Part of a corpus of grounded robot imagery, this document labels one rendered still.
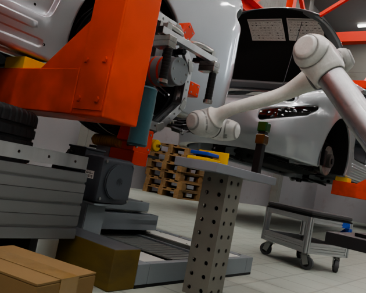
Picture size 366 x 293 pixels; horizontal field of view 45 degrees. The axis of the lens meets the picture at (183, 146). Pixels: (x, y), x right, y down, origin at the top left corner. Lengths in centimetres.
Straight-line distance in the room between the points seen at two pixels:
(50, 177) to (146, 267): 43
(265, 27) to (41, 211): 442
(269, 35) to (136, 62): 411
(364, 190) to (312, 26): 190
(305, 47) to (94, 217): 99
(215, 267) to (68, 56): 89
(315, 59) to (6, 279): 125
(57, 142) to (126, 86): 560
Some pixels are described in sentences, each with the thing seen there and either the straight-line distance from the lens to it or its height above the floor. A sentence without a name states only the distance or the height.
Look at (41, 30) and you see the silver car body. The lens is 191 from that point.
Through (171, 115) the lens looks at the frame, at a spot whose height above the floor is 68.
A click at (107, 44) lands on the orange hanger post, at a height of 76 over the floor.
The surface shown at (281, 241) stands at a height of 12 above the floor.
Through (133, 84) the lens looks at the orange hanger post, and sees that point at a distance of 149.
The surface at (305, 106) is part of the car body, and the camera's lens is 453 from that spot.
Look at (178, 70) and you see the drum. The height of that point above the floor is 85.
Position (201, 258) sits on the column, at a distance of 155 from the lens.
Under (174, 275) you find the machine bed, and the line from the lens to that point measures 166.
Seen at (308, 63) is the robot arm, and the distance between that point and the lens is 167.
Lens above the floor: 39
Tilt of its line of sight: 4 degrees up
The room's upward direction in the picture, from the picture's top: 11 degrees clockwise
